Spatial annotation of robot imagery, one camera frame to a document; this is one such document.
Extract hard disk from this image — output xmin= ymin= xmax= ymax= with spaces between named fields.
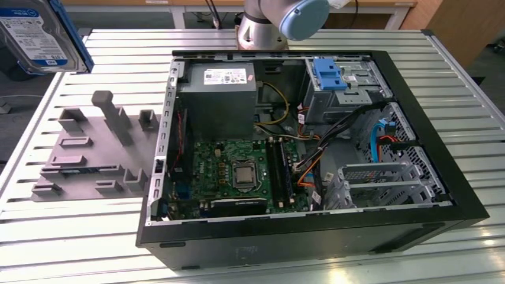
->
xmin=0 ymin=0 xmax=96 ymax=75

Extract metal disk bay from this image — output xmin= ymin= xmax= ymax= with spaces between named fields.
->
xmin=327 ymin=162 xmax=450 ymax=209

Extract CPU socket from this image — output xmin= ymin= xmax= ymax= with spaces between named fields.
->
xmin=228 ymin=159 xmax=264 ymax=193

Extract dark RAM stick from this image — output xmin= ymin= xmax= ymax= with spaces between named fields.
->
xmin=267 ymin=137 xmax=285 ymax=208

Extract silver CPU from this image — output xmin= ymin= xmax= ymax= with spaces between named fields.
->
xmin=232 ymin=167 xmax=257 ymax=186

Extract grey power supply unit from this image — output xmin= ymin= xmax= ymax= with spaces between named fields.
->
xmin=177 ymin=60 xmax=260 ymax=143

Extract green motherboard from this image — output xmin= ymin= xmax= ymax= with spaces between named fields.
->
xmin=168 ymin=138 xmax=313 ymax=221

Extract black graphics card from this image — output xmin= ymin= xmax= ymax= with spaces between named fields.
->
xmin=199 ymin=196 xmax=269 ymax=220

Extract metal optical drive cage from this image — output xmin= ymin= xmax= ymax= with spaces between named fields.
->
xmin=303 ymin=57 xmax=396 ymax=125

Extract blue drive latch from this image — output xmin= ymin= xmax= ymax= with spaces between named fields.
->
xmin=311 ymin=57 xmax=348 ymax=91

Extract black PC case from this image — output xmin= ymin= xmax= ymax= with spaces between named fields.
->
xmin=135 ymin=49 xmax=490 ymax=272

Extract grey parts rack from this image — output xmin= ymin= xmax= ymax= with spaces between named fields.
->
xmin=31 ymin=90 xmax=164 ymax=205

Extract white framed desk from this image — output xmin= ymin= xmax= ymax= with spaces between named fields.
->
xmin=59 ymin=0 xmax=418 ymax=30

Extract black mesh wastebasket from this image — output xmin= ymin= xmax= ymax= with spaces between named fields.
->
xmin=0 ymin=69 xmax=44 ymax=82

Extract wooden cabinet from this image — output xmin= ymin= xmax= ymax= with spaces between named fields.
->
xmin=400 ymin=0 xmax=505 ymax=69

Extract yellow wires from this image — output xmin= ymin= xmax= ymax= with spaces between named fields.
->
xmin=255 ymin=82 xmax=292 ymax=128

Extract orange wire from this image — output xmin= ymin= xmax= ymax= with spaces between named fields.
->
xmin=295 ymin=165 xmax=316 ymax=189

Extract black cable bundle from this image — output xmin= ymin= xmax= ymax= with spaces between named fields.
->
xmin=313 ymin=102 xmax=390 ymax=154

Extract blue wire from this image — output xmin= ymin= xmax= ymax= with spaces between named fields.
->
xmin=370 ymin=118 xmax=396 ymax=163

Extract red wire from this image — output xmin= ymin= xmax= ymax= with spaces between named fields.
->
xmin=376 ymin=135 xmax=400 ymax=162

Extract white cable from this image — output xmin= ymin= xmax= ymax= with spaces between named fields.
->
xmin=0 ymin=93 xmax=44 ymax=103

